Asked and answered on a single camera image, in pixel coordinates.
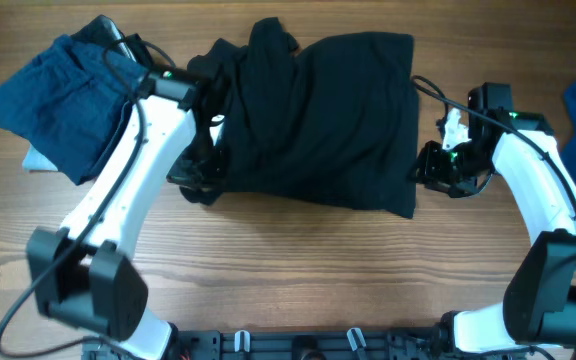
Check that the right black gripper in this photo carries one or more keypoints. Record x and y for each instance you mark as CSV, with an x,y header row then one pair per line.
x,y
428,172

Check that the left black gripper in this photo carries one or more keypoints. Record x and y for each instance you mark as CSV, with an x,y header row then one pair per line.
x,y
205,180

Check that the black t-shirt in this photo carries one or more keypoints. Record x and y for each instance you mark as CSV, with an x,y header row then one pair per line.
x,y
334,123

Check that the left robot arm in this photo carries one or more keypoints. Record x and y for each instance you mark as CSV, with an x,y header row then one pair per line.
x,y
82,274

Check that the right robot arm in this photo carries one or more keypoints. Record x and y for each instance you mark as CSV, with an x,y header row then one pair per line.
x,y
488,137

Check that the folded dark blue garment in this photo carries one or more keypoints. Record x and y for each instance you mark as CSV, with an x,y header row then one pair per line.
x,y
68,104

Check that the left white rail clip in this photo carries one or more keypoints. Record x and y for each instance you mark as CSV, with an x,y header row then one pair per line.
x,y
242,341

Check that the white rail clip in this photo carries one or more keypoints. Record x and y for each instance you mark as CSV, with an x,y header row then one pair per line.
x,y
242,341
357,343

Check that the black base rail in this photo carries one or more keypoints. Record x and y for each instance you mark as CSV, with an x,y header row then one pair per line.
x,y
381,345

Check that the right white rail clip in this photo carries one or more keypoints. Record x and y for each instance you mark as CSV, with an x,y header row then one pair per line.
x,y
357,343

